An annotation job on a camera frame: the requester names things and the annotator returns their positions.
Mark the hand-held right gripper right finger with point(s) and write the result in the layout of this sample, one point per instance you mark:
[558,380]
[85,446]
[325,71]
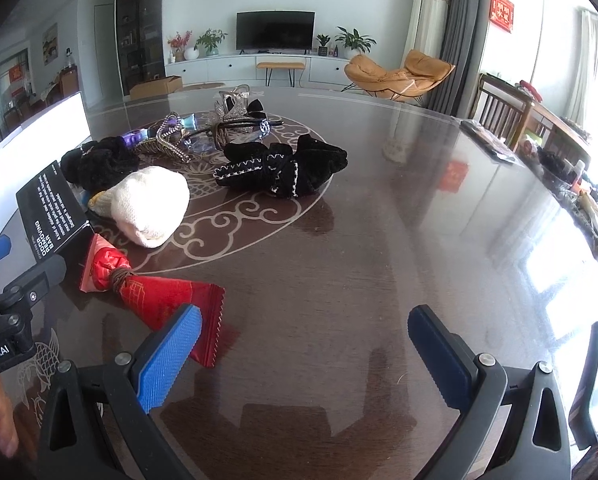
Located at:
[439,360]

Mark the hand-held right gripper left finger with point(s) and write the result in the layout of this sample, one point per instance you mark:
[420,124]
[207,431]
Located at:
[169,355]

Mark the red snack packet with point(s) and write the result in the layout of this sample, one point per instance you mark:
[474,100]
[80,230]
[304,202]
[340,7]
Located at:
[159,300]

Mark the large black fuzzy scrunchie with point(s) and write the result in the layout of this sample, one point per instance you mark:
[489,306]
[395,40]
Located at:
[104,162]

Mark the white storage box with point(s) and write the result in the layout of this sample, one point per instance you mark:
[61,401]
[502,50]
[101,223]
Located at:
[39,130]

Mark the white knit hat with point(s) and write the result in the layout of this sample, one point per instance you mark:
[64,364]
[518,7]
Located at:
[149,205]

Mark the rhinestone hair claw clip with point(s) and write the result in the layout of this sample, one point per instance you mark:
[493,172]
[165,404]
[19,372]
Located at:
[171,147]

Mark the small black rhinestone scrunchie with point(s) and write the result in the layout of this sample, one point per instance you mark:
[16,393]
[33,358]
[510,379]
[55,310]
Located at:
[279,165]

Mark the dark patterned wooden desktop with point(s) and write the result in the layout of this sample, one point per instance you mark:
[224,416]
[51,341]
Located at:
[379,260]

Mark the small brown cabinet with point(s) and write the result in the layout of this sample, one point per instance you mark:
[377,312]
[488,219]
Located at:
[70,80]

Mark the red sign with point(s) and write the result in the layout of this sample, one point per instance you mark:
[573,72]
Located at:
[17,80]

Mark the cardboard box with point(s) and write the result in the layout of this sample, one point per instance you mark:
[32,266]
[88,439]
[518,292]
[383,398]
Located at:
[154,87]

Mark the white door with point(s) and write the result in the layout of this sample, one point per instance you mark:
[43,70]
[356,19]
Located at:
[106,55]

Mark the silver rhinestone bow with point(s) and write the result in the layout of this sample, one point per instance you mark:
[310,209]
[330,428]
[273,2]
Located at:
[229,110]

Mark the dark display cabinet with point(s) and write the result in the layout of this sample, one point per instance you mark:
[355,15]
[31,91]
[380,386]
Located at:
[141,25]

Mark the white round vase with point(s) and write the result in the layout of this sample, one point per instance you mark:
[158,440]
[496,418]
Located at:
[192,54]

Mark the red flower plant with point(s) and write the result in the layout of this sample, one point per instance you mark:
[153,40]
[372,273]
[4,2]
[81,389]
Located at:
[178,42]

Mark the white television cabinet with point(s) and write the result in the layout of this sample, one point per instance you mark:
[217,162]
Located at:
[214,70]

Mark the dark-framed glasses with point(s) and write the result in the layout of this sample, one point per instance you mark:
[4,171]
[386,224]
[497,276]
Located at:
[251,129]

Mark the clear plastic hair clip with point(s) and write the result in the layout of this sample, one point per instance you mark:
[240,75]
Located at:
[234,92]

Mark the black flat packet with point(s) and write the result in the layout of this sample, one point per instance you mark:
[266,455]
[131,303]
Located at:
[494,142]

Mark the green potted plant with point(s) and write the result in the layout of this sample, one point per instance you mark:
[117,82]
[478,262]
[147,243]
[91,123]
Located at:
[210,40]

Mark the cluttered wooden side table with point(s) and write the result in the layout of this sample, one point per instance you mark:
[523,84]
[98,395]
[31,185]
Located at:
[569,160]

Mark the wooden chair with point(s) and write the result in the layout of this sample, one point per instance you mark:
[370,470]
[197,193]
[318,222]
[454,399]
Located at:
[499,105]

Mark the wooden bench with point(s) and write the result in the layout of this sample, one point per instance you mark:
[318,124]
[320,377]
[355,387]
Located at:
[280,65]

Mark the black television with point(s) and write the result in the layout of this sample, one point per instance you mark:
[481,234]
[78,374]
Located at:
[275,30]

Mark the orange lounge chair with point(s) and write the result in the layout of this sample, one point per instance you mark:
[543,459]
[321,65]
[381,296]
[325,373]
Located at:
[379,72]

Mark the small potted plant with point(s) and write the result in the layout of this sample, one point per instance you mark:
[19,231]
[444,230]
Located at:
[323,44]

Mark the grey curtain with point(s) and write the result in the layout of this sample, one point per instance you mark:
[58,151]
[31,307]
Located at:
[461,35]

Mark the large leafy potted plant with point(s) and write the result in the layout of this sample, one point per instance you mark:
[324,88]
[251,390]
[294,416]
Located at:
[354,40]

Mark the white curtain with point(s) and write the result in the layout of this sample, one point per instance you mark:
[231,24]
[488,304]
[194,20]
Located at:
[591,60]

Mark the covered floor air conditioner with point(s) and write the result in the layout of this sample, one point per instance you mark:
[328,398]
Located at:
[429,15]

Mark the wall painting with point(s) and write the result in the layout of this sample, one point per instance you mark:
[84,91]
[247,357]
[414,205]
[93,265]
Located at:
[50,42]

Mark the red wall hanging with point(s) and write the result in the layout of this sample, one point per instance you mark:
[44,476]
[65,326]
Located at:
[502,11]

